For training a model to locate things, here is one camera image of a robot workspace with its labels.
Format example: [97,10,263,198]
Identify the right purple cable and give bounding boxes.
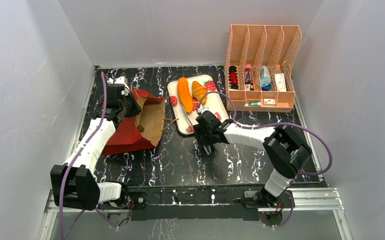
[197,91,333,229]

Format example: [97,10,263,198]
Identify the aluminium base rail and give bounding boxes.
[38,187,353,240]

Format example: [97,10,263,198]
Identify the brown round fake bread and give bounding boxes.
[137,125,145,133]

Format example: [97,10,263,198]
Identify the strawberry print tray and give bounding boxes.
[167,74,229,136]

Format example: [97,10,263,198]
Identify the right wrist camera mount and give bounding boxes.
[197,106,209,115]

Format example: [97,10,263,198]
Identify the red black bottle stack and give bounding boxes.
[228,65,239,90]

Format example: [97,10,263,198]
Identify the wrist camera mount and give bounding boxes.
[107,76,128,87]
[197,106,209,115]

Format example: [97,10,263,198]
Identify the red brown paper bag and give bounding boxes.
[102,87,167,155]

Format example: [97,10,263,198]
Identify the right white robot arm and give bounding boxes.
[193,110,313,208]

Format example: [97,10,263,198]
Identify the small white card box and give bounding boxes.
[263,98,276,106]

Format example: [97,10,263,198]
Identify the peach desk organizer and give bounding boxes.
[224,24,302,113]

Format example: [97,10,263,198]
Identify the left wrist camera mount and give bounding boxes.
[107,76,128,87]

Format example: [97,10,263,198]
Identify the fake bread loaf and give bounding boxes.
[177,77,194,114]
[192,81,208,105]

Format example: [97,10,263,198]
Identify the green white tube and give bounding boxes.
[244,101,262,107]

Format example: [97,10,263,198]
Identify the metal tongs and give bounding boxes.
[200,140,212,156]

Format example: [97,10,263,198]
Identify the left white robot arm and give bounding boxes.
[50,83,142,211]

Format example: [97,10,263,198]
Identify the pink tube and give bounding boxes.
[243,64,254,91]

